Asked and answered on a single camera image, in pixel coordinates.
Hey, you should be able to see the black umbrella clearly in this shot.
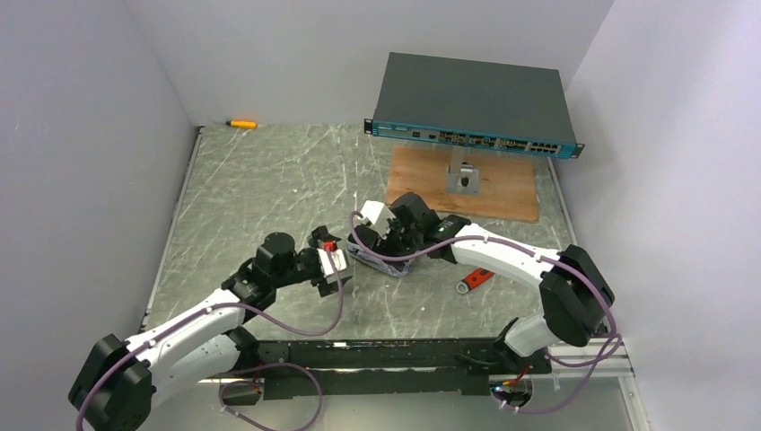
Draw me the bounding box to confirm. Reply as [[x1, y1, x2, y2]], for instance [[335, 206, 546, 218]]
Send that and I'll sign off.
[[346, 226, 412, 277]]

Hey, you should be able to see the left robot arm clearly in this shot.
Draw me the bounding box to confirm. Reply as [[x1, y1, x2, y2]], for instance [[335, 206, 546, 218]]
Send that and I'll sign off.
[[68, 225, 347, 430]]

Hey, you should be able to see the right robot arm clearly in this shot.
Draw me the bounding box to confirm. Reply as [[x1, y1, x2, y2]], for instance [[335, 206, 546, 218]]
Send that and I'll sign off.
[[356, 192, 615, 357]]

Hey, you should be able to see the plywood board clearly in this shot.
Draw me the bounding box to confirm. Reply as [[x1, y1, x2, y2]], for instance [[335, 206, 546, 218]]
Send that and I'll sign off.
[[385, 145, 539, 223]]

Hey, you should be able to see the orange utility knife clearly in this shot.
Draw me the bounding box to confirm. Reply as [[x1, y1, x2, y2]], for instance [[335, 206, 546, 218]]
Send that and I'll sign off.
[[225, 120, 258, 129]]

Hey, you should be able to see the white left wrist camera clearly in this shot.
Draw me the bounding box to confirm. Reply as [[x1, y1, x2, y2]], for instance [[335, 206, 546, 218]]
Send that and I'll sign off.
[[317, 241, 349, 283]]

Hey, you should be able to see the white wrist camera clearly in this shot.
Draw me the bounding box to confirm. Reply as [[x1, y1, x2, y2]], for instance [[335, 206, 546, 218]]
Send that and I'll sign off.
[[359, 200, 396, 235], [317, 241, 349, 283]]

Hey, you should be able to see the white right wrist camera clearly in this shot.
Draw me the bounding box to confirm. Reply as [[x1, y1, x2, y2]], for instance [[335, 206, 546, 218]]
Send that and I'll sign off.
[[359, 200, 396, 235]]

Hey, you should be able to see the metal switch stand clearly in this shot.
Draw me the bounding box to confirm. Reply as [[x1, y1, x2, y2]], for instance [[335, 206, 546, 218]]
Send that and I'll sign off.
[[446, 146, 480, 196]]

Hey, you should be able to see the red handled adjustable wrench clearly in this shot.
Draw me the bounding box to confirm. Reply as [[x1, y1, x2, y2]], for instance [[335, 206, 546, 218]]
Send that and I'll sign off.
[[455, 268, 494, 295]]

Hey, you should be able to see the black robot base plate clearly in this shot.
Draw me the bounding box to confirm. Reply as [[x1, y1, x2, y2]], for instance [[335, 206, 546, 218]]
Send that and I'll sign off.
[[222, 338, 552, 400]]

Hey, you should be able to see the grey network switch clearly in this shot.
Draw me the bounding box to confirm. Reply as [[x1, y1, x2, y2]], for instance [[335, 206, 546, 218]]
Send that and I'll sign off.
[[363, 52, 584, 159]]

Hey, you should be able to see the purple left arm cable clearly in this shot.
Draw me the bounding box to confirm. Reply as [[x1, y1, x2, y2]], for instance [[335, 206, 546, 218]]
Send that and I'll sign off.
[[74, 252, 347, 431]]

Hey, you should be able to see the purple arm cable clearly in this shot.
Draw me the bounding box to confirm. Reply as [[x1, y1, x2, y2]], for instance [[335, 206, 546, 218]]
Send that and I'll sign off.
[[74, 252, 347, 431], [347, 211, 625, 417]]

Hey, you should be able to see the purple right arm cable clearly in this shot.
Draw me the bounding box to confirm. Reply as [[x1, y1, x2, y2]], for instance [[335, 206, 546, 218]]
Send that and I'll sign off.
[[347, 211, 625, 417]]

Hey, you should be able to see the aluminium frame rail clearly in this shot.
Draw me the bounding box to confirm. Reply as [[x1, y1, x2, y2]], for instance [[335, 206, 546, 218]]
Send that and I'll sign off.
[[109, 341, 634, 385]]

